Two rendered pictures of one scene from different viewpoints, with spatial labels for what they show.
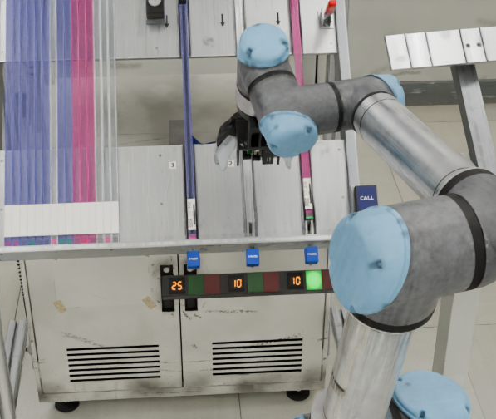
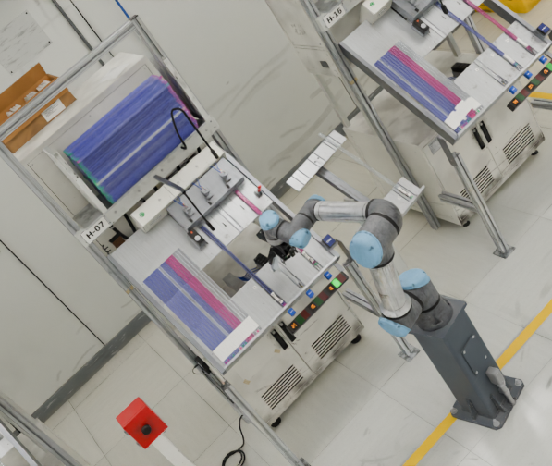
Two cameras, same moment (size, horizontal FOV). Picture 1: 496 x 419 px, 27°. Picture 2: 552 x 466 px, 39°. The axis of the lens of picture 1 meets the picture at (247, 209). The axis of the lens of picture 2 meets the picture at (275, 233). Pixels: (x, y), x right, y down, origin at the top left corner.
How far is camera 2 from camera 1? 1.37 m
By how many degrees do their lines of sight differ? 9
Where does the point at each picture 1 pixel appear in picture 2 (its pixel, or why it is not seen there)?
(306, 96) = (296, 223)
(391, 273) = (376, 247)
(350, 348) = (379, 280)
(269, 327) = (326, 321)
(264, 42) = (269, 218)
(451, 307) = not seen: hidden behind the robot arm
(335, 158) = not seen: hidden behind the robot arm
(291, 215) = (309, 268)
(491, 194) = (380, 204)
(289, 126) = (300, 236)
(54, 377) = (264, 412)
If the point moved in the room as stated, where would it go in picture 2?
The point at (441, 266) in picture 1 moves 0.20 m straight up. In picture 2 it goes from (386, 234) to (358, 190)
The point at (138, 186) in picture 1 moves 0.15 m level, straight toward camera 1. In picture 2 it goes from (250, 304) to (269, 315)
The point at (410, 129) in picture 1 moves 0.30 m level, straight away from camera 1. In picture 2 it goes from (337, 206) to (308, 177)
